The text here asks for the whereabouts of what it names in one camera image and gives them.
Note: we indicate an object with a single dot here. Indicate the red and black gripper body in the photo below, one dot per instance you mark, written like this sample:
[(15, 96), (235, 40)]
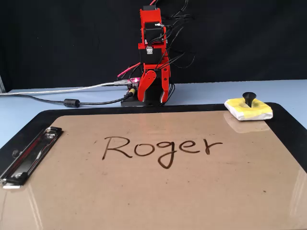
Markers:
[(153, 56)]

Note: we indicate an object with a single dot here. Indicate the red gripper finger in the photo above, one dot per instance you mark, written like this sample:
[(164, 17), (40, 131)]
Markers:
[(146, 83), (165, 81)]

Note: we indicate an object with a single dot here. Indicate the yellow sponge with black knob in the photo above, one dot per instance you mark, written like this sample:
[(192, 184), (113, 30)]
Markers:
[(259, 112)]

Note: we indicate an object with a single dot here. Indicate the controller circuit board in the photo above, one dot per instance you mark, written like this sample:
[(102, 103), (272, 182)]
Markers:
[(134, 81)]

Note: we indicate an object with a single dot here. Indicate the black backdrop cloth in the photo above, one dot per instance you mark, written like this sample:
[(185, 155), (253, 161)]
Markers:
[(48, 36)]

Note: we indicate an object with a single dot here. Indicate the brown clipboard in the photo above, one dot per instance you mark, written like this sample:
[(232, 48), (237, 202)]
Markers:
[(153, 191)]

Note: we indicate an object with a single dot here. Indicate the metal clipboard clip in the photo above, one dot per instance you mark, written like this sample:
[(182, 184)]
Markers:
[(28, 158)]

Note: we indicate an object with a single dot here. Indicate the grey metal post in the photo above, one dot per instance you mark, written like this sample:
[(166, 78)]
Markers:
[(2, 85)]

